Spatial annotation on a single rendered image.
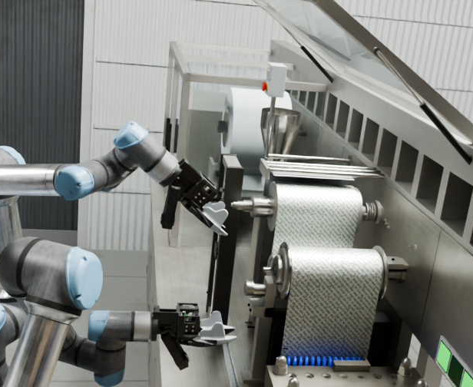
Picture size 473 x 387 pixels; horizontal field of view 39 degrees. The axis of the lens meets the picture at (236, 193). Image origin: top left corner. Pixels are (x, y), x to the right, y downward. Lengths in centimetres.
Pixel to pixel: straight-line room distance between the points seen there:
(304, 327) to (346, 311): 12
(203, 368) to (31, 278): 71
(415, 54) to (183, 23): 167
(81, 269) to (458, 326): 82
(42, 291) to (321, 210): 86
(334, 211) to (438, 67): 329
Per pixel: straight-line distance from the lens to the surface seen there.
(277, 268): 172
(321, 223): 192
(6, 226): 192
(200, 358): 200
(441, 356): 165
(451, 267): 161
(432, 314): 170
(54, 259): 139
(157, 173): 160
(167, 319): 168
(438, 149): 171
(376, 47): 144
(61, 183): 154
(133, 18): 457
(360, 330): 182
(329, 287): 173
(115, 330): 167
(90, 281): 140
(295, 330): 177
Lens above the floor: 195
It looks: 18 degrees down
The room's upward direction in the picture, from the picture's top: 6 degrees clockwise
